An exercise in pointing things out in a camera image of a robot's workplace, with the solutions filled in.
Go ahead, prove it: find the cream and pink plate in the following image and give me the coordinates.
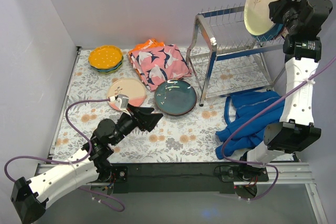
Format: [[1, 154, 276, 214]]
[[107, 78, 146, 106]]

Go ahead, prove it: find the dark teal plate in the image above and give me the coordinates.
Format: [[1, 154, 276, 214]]
[[154, 79, 197, 110], [161, 104, 195, 116]]

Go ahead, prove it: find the green polka dot plate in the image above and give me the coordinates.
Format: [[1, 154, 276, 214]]
[[91, 64, 122, 74]]

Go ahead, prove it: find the blue polka dot plate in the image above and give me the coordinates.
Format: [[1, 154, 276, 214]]
[[91, 61, 123, 73]]

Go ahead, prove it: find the yellow polka dot plate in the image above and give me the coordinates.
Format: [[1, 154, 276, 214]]
[[88, 45, 123, 70]]

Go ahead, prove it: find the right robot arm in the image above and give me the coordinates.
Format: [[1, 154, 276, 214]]
[[237, 0, 333, 181]]

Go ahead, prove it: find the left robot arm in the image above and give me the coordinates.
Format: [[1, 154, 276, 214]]
[[10, 105, 163, 223]]

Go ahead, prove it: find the light blue plate in rack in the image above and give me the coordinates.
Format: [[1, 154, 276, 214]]
[[251, 24, 284, 42]]

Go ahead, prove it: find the steel dish rack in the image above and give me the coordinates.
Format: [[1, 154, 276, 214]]
[[186, 5, 286, 106]]

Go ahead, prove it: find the dark teal plate on table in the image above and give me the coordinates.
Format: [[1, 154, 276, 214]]
[[161, 104, 195, 116]]

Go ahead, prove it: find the pink bird print cloth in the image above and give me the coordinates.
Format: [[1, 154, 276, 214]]
[[129, 44, 191, 91]]

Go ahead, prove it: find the orange cloth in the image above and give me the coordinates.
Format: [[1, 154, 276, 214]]
[[128, 38, 165, 57]]

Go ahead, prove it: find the floral table mat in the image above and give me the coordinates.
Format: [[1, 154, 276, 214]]
[[51, 46, 300, 164]]

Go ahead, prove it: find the blue cloth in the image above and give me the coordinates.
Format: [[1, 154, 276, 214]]
[[215, 91, 285, 159]]

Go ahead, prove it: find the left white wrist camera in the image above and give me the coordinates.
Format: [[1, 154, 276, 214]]
[[108, 94, 129, 113]]

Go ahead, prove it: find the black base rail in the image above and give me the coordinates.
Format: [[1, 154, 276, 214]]
[[92, 162, 268, 194]]

